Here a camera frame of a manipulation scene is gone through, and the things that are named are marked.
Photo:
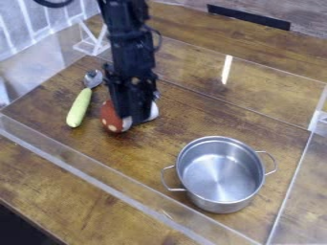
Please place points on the yellow-green handled spoon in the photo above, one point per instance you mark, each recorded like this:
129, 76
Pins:
93, 80

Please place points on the silver metal pot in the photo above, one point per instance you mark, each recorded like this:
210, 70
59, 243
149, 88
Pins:
221, 172

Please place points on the black bar on table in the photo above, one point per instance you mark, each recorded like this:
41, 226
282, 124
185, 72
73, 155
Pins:
250, 17

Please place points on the clear acrylic barrier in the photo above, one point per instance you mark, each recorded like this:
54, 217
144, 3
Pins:
178, 216

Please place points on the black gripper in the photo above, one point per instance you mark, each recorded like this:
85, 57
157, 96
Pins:
132, 74

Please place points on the clear acrylic triangle stand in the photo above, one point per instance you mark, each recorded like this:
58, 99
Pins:
91, 44

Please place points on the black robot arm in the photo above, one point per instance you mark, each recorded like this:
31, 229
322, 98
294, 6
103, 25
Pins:
125, 17

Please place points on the red white plush mushroom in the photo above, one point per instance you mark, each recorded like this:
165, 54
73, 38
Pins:
115, 124

